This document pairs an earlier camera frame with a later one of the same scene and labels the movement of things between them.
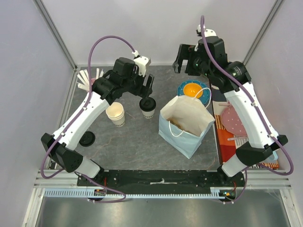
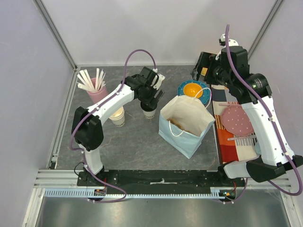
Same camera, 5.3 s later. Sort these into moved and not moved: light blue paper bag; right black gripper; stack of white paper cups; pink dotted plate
Moved: right black gripper
Not moved: pink dotted plate; stack of white paper cups; light blue paper bag
